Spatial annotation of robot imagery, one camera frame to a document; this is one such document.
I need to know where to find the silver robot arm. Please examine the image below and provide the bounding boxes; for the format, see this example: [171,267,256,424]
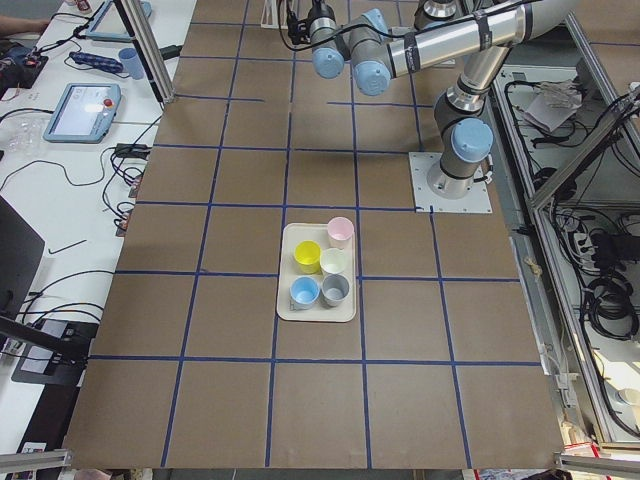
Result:
[287,1,576,200]

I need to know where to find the yellow plastic cup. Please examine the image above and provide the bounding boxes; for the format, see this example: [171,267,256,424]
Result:
[294,240,322,275]

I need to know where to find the pink plastic cup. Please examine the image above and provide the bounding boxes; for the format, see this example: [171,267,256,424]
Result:
[327,216,355,249]

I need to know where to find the pale green plastic cup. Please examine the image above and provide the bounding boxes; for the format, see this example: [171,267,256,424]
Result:
[320,248,348,276]

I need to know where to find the grey plastic cup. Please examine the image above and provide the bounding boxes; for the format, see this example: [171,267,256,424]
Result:
[321,274,350,307]

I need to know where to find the blue plastic cup on tray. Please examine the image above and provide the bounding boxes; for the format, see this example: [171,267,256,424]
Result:
[289,276,320,310]

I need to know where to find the blue cup on desk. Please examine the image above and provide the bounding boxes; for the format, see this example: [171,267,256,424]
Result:
[118,47,145,80]

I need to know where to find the cream plastic tray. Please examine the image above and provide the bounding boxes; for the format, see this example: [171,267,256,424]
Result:
[276,223,357,323]

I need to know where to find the black allen key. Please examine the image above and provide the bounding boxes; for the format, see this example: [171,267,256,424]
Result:
[47,239,87,255]

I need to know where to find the teach pendant tablet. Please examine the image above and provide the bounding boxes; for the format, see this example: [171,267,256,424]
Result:
[86,0,131,43]
[43,83,121,144]

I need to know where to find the blue folded umbrella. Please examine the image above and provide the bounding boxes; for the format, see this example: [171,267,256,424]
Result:
[69,51,124,74]

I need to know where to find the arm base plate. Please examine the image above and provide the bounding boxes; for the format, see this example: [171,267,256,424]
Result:
[409,152,493,214]

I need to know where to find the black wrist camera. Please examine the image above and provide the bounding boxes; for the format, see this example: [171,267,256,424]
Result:
[286,12,311,46]

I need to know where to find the aluminium frame post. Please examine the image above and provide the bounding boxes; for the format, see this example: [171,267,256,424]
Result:
[114,0,175,105]

